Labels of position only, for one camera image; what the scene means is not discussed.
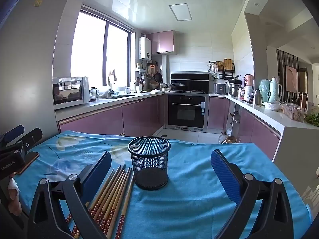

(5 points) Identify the wooden chopstick red patterned end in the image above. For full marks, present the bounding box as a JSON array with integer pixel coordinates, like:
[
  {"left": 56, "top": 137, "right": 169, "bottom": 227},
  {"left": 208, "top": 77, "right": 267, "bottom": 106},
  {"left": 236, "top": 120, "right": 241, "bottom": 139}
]
[
  {"left": 97, "top": 167, "right": 127, "bottom": 231},
  {"left": 88, "top": 166, "right": 122, "bottom": 213},
  {"left": 94, "top": 165, "right": 125, "bottom": 224},
  {"left": 72, "top": 225, "right": 80, "bottom": 239},
  {"left": 89, "top": 164, "right": 125, "bottom": 221},
  {"left": 66, "top": 213, "right": 72, "bottom": 224},
  {"left": 114, "top": 176, "right": 134, "bottom": 238},
  {"left": 103, "top": 168, "right": 131, "bottom": 238}
]

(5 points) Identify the person's left hand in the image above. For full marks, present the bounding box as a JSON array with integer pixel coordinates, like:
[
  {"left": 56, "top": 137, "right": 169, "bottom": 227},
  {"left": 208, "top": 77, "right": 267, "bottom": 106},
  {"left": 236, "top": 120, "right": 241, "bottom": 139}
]
[{"left": 8, "top": 177, "right": 22, "bottom": 216}]

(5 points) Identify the smartphone with brown case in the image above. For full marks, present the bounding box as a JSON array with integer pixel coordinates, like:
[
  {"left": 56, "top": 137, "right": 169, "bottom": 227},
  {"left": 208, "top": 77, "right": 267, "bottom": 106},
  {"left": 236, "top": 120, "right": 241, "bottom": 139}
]
[{"left": 16, "top": 152, "right": 39, "bottom": 175}]

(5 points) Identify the white microwave oven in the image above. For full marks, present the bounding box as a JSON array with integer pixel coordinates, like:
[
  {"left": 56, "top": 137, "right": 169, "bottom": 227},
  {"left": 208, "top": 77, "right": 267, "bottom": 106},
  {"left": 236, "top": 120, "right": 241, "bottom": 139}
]
[{"left": 52, "top": 77, "right": 90, "bottom": 110}]

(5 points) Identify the blue floral tablecloth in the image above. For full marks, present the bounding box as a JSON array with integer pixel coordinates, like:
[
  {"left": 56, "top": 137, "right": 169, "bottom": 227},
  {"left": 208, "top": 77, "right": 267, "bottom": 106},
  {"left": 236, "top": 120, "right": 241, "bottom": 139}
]
[{"left": 15, "top": 131, "right": 311, "bottom": 238}]

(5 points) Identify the yellow cooking oil bottle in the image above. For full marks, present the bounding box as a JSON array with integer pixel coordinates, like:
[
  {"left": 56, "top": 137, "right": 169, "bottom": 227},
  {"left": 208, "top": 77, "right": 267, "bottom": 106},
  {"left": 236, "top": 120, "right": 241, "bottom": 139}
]
[{"left": 220, "top": 132, "right": 233, "bottom": 144}]

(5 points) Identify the silver refrigerator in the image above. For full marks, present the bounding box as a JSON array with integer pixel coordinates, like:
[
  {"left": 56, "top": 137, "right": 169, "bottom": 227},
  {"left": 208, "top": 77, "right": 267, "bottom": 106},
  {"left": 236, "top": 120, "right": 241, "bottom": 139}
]
[{"left": 1, "top": 0, "right": 68, "bottom": 140}]

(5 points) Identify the black mesh pen cup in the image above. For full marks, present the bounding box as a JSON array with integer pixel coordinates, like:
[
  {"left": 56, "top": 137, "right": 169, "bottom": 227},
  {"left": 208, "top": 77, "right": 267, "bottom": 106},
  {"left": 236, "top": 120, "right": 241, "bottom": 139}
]
[{"left": 128, "top": 136, "right": 171, "bottom": 191}]

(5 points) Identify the mint green thermos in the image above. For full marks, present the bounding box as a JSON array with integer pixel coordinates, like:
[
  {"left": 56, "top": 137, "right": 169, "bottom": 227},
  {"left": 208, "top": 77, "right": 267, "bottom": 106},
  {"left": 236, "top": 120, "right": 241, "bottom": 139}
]
[{"left": 269, "top": 77, "right": 280, "bottom": 103}]

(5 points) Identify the black built-in oven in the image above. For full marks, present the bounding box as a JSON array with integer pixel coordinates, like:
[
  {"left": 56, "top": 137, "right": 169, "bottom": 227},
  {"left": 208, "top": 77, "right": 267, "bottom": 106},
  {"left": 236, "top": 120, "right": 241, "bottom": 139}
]
[{"left": 167, "top": 93, "right": 209, "bottom": 132}]

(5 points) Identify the steel stock pot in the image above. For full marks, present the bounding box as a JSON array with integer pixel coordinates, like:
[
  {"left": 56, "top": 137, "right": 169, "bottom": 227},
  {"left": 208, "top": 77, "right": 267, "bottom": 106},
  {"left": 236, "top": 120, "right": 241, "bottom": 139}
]
[{"left": 228, "top": 83, "right": 241, "bottom": 97}]

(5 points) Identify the black wok with lid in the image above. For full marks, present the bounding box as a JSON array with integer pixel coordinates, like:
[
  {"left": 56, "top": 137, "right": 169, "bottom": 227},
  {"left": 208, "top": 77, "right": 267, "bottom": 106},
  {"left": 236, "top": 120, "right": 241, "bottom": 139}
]
[{"left": 170, "top": 81, "right": 186, "bottom": 92}]

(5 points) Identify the pink upper cabinet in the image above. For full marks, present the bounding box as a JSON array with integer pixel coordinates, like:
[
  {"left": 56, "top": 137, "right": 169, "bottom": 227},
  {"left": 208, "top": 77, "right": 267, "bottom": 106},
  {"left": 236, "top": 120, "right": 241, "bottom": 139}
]
[{"left": 147, "top": 30, "right": 175, "bottom": 55}]

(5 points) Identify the black range hood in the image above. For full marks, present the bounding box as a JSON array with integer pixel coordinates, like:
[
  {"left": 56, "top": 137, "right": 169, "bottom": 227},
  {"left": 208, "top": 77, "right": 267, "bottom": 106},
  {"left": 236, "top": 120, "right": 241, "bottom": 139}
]
[{"left": 170, "top": 71, "right": 210, "bottom": 94}]

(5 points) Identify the white wall water heater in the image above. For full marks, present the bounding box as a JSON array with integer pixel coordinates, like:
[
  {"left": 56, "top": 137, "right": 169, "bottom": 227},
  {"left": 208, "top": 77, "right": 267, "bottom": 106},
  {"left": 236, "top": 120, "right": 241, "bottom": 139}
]
[{"left": 139, "top": 37, "right": 151, "bottom": 61}]

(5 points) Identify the black wall rack shelf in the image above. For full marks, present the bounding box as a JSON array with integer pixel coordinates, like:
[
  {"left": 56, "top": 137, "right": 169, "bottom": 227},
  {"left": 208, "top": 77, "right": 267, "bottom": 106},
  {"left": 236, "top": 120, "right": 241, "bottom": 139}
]
[{"left": 208, "top": 59, "right": 235, "bottom": 80}]

